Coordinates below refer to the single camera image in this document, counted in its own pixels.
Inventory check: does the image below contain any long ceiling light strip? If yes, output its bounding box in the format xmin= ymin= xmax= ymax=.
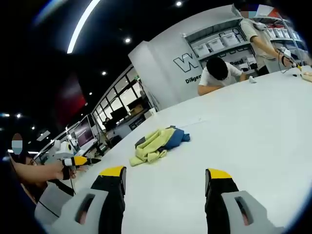
xmin=66 ymin=0 xmax=102 ymax=55

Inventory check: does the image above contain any computer monitor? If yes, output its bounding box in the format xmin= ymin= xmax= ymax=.
xmin=72 ymin=116 xmax=96 ymax=150

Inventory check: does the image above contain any person's left hand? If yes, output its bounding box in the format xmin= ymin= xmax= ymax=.
xmin=56 ymin=161 xmax=78 ymax=181

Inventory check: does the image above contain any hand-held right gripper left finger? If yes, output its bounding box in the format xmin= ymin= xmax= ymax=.
xmin=52 ymin=165 xmax=128 ymax=234

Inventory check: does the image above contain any grey shelf unit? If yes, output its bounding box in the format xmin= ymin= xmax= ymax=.
xmin=181 ymin=14 xmax=307 ymax=73

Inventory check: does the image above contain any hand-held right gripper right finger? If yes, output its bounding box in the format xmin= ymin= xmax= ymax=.
xmin=204 ymin=167 xmax=285 ymax=234

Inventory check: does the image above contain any yellow and blue garment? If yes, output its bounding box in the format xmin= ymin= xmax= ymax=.
xmin=129 ymin=125 xmax=192 ymax=168

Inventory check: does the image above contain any row of white storage boxes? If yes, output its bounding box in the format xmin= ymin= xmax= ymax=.
xmin=192 ymin=26 xmax=302 ymax=57

